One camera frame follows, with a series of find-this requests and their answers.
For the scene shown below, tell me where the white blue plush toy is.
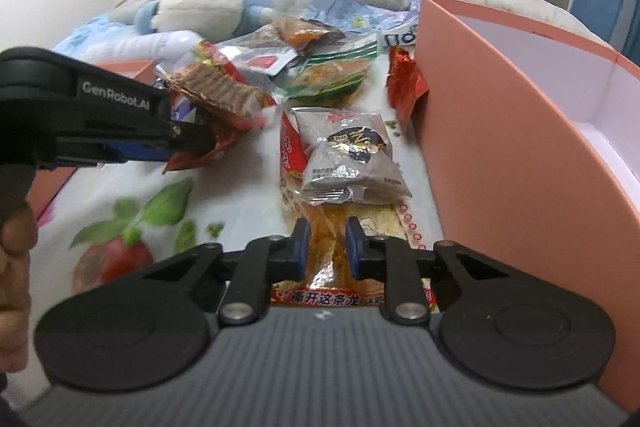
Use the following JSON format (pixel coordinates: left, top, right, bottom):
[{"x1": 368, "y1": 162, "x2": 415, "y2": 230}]
[{"x1": 134, "y1": 0, "x2": 281, "y2": 43}]

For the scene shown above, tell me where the green yellow snack packet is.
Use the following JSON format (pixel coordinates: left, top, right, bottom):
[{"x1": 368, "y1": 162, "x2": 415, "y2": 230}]
[{"x1": 284, "y1": 32, "x2": 380, "y2": 105}]

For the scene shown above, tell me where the yellow red-bordered snack packet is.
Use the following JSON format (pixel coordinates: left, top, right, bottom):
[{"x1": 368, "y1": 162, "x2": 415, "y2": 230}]
[{"x1": 271, "y1": 113, "x2": 442, "y2": 308}]

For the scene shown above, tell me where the red foil snack packet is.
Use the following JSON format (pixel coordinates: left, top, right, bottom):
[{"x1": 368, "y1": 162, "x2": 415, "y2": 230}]
[{"x1": 386, "y1": 46, "x2": 430, "y2": 133}]

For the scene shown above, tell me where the dark orange snack packet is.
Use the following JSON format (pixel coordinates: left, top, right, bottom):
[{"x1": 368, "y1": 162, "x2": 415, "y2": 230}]
[{"x1": 248, "y1": 17, "x2": 345, "y2": 55}]

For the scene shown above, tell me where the crumpled blue plastic bag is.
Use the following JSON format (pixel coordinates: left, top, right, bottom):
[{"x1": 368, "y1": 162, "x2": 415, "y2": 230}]
[{"x1": 277, "y1": 0, "x2": 422, "y2": 48}]

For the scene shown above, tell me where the person's left hand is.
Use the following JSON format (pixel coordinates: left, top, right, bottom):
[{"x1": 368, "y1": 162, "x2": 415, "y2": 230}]
[{"x1": 0, "y1": 202, "x2": 38, "y2": 373}]

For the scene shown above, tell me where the white barcode snack packet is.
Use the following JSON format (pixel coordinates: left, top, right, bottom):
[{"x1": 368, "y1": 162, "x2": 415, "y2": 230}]
[{"x1": 217, "y1": 43, "x2": 299, "y2": 77}]

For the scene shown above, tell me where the pink box lid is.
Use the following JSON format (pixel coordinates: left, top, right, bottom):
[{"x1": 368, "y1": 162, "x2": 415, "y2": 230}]
[{"x1": 27, "y1": 58, "x2": 156, "y2": 223}]

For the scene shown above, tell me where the red brown snack packet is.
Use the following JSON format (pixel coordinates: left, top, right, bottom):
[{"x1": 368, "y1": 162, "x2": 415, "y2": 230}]
[{"x1": 160, "y1": 41, "x2": 276, "y2": 171}]

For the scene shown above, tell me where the white plastic bottle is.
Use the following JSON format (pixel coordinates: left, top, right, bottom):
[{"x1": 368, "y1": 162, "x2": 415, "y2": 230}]
[{"x1": 81, "y1": 30, "x2": 203, "y2": 64}]

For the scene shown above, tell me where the grey brown snack packet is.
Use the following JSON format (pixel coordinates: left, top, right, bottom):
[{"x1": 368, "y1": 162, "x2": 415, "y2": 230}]
[{"x1": 293, "y1": 107, "x2": 412, "y2": 206}]

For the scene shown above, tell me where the pink cardboard box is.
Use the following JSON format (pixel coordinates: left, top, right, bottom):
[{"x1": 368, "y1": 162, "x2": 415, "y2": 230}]
[{"x1": 416, "y1": 0, "x2": 639, "y2": 410}]

